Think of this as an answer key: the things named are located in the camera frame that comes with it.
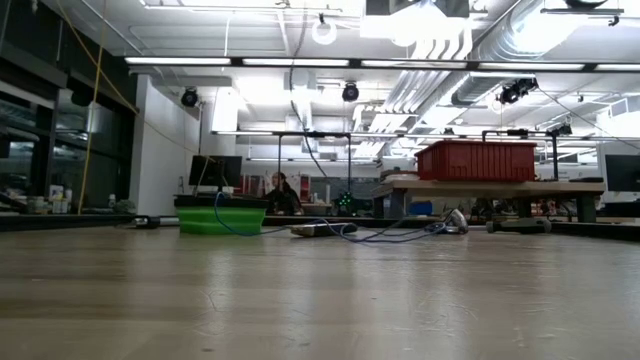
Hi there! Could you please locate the red plastic crate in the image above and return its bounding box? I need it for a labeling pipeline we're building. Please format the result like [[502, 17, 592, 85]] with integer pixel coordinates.
[[414, 140, 538, 182]]

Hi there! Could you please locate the silver ventilation duct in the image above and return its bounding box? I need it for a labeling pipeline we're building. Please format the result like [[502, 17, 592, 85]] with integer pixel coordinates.
[[452, 0, 586, 107]]

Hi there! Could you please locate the silver and black device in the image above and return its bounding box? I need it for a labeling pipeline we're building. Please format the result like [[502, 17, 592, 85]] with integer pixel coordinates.
[[439, 208, 470, 235]]

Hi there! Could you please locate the grey oblong device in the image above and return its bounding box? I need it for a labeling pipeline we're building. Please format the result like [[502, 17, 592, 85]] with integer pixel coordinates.
[[288, 222, 359, 239]]

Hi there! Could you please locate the long ceiling light strip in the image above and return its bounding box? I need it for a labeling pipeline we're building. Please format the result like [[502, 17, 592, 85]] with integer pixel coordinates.
[[124, 56, 640, 72]]

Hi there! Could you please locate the silver rod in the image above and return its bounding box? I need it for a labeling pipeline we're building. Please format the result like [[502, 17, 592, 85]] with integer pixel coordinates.
[[133, 215, 180, 230]]

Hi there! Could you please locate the grey flat stack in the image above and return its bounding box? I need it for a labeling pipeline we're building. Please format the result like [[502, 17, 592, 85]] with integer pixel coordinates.
[[379, 168, 419, 182]]

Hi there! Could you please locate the black ceiling track fixture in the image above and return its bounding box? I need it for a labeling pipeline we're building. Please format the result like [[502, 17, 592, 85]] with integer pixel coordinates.
[[539, 0, 626, 27]]

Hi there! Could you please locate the dark grey bar object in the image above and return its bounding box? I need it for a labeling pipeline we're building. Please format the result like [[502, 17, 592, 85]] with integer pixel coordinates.
[[485, 216, 553, 235]]

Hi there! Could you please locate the round white ceiling lamp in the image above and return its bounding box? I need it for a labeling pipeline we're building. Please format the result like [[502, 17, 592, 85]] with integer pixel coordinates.
[[310, 13, 339, 47]]

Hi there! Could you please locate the black computer monitor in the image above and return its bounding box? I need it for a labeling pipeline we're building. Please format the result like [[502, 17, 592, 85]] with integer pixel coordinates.
[[603, 153, 640, 194], [188, 154, 244, 196]]

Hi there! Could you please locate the yellow hanging cable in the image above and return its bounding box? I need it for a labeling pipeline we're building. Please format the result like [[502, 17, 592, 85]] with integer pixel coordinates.
[[76, 0, 107, 216], [55, 0, 201, 157]]

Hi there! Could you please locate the green plastic bin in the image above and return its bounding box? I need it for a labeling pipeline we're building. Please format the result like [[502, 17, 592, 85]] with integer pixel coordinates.
[[176, 207, 267, 236]]

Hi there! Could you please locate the black station frame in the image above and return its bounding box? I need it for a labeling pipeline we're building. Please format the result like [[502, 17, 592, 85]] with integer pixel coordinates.
[[272, 130, 354, 216], [481, 123, 574, 181]]

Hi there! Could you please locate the person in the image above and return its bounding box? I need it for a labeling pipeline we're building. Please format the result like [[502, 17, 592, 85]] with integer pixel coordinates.
[[263, 171, 304, 217]]

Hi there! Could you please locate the wooden workbench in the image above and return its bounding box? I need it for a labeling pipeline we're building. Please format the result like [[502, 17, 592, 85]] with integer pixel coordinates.
[[372, 177, 610, 224]]

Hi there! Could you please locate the black desk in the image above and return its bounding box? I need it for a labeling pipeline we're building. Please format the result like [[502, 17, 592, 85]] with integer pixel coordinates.
[[173, 193, 275, 216]]

